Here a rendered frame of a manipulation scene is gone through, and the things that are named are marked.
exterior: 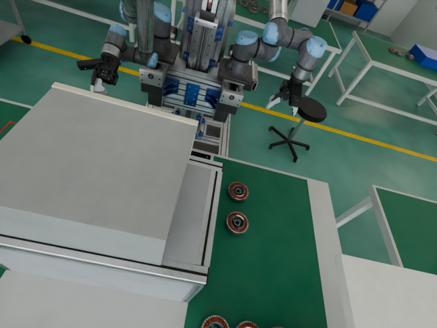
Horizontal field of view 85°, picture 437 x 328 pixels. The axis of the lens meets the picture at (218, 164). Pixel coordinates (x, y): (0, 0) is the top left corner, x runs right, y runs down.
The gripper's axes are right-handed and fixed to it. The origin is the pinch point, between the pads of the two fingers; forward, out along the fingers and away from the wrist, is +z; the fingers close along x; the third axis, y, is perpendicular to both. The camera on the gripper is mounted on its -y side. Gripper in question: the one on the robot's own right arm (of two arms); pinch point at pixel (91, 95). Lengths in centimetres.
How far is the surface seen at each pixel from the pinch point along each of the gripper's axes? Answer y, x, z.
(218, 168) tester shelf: 61, -19, 21
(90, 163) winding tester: 27, -49, 32
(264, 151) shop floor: 126, 140, -32
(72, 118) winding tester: 17, -43, 21
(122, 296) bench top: 38, -9, 76
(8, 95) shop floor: -130, 132, -20
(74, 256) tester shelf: 27, -40, 56
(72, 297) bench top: 21, -10, 79
